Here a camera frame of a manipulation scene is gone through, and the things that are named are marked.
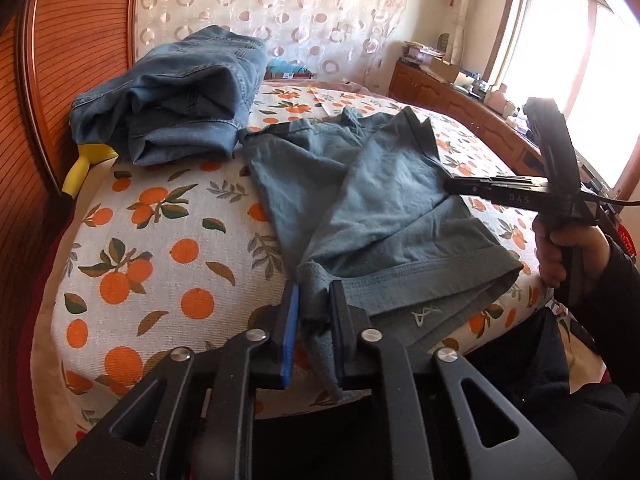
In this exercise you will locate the window with wooden frame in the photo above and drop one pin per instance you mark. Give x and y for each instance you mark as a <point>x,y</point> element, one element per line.
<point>574,51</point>

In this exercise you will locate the folded blue denim jeans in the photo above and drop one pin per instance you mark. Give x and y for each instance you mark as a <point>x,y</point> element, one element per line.
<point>187,98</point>

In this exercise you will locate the orange-print bed sheet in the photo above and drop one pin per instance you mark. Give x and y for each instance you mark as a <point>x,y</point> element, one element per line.
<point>181,255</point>

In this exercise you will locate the long wooden cabinet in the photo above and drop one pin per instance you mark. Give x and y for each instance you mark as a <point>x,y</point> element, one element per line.
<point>413,86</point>

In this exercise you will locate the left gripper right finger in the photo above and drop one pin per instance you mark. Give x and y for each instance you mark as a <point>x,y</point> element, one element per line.
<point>443,419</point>

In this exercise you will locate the cardboard box on cabinet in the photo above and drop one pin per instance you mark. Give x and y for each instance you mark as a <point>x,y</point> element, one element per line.
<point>445,70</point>

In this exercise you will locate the beige jug on cabinet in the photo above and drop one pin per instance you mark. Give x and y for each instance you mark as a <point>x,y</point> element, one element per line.
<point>496,98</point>

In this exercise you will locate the person's right hand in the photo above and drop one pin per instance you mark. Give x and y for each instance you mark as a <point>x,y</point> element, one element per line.
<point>574,253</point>

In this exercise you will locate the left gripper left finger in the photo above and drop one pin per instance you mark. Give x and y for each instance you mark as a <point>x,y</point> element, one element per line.
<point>192,416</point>

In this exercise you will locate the yellow cloth under jeans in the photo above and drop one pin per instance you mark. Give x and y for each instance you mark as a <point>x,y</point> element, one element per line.
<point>89,155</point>

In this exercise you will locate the grey-blue soft pants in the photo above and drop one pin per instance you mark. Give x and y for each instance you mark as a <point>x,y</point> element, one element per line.
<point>361,200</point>

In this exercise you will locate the blue item behind bed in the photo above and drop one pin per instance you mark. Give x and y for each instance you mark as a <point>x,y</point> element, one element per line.
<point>278,68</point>

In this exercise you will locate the circle-pattern sheer curtain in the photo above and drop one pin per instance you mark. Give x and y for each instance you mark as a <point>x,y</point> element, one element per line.
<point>333,39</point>

